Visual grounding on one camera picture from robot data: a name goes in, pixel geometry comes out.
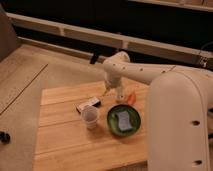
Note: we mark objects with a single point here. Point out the blue sponge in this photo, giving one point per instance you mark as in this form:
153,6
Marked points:
124,121

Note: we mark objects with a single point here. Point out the wooden table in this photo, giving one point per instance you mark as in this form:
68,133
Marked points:
65,144

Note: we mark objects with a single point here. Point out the orange carrot toy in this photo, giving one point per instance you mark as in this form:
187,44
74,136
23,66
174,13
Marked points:
131,99

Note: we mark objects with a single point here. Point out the clear plastic cup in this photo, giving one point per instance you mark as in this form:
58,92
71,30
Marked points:
89,116

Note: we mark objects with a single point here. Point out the white shelf rail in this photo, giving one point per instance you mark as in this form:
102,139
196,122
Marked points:
112,40

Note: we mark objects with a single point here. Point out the black and white snack bar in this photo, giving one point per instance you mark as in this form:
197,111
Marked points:
94,101

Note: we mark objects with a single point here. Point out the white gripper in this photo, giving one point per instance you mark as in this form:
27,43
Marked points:
110,83

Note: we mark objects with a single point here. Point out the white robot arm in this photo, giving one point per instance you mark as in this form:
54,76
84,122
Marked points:
177,104

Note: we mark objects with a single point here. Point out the black object on floor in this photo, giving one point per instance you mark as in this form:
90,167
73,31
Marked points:
4,137

